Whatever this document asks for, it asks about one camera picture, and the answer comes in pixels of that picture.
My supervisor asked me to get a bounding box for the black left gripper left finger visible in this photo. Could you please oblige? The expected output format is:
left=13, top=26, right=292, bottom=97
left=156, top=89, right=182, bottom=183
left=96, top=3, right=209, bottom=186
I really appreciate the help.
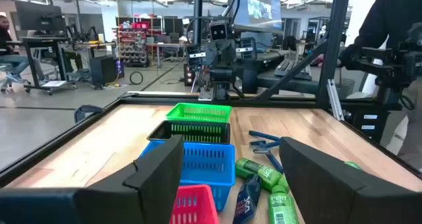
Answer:
left=75, top=134, right=185, bottom=224

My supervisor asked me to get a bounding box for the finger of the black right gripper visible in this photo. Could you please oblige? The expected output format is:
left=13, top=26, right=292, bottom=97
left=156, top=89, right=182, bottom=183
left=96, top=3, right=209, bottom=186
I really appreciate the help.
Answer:
left=186, top=44, right=204, bottom=67
left=238, top=37, right=258, bottom=61

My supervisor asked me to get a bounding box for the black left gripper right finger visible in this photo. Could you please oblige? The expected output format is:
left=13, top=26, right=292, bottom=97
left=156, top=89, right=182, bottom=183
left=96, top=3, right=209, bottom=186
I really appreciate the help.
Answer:
left=279, top=136, right=422, bottom=224

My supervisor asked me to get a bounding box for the black desk monitor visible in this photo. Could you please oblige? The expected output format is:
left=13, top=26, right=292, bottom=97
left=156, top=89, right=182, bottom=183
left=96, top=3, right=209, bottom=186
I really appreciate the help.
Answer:
left=15, top=1, right=68, bottom=34

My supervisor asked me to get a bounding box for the blue disposable razor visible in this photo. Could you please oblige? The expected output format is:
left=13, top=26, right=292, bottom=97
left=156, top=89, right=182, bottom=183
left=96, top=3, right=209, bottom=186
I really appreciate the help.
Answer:
left=248, top=130, right=281, bottom=142
left=253, top=147, right=285, bottom=175
left=249, top=139, right=282, bottom=150

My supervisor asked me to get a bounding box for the black keyboard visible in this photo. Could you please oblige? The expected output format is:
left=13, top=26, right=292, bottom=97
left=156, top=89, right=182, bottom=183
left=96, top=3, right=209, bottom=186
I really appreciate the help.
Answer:
left=274, top=58, right=313, bottom=81

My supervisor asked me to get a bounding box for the black plastic basket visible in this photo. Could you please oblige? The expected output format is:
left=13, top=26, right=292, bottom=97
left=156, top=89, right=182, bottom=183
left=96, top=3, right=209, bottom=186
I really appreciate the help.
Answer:
left=146, top=120, right=231, bottom=145

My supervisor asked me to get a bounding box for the dark blue chair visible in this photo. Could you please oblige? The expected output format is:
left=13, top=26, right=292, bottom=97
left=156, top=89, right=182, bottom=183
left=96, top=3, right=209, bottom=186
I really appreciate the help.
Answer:
left=73, top=104, right=106, bottom=124

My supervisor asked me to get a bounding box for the black rolling desk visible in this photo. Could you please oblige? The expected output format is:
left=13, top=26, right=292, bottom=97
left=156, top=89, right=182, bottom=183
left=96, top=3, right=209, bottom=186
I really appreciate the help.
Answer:
left=6, top=36, right=78, bottom=95

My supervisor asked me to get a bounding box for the black computer tower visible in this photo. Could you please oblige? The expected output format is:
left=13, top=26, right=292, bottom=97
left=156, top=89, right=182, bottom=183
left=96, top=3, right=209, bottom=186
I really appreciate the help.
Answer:
left=89, top=55, right=125, bottom=86

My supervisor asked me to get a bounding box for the shelf with red bins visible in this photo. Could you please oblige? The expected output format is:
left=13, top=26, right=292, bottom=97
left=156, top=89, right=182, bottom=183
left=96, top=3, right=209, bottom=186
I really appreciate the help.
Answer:
left=115, top=18, right=150, bottom=67

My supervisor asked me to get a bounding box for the blue plastic basket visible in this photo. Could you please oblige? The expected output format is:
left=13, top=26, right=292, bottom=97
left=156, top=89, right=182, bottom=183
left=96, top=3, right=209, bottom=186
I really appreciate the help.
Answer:
left=140, top=140, right=236, bottom=212

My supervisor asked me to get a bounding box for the coiled black floor cable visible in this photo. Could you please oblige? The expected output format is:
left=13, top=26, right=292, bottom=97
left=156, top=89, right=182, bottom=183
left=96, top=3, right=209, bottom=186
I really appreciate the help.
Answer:
left=129, top=70, right=144, bottom=86

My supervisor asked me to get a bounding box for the standing person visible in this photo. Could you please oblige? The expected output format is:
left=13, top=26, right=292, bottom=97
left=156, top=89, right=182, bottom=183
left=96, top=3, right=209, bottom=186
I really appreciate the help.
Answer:
left=309, top=0, right=422, bottom=172

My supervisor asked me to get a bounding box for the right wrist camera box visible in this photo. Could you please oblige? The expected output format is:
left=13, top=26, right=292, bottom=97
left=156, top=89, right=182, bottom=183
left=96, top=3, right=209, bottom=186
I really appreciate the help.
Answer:
left=209, top=20, right=229, bottom=42

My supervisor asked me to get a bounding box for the silver aluminium bracket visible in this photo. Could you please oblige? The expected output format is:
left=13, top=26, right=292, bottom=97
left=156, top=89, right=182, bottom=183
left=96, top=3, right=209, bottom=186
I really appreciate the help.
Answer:
left=326, top=78, right=346, bottom=122

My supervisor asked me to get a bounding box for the large display screen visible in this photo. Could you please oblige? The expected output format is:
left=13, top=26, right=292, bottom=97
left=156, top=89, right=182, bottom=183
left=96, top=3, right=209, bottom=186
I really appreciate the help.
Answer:
left=229, top=0, right=284, bottom=34

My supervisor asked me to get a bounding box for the red plastic basket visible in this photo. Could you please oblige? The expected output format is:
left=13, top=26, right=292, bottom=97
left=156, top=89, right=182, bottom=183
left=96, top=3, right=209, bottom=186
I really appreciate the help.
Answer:
left=169, top=184, right=220, bottom=224

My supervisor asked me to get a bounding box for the green plastic basket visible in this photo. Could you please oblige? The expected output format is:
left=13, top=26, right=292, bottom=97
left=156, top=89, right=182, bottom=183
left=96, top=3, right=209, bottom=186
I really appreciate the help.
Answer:
left=165, top=102, right=233, bottom=124

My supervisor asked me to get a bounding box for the seated person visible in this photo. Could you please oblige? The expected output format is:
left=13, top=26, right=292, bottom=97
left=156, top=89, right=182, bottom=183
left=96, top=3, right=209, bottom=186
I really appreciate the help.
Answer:
left=0, top=14, right=31, bottom=86

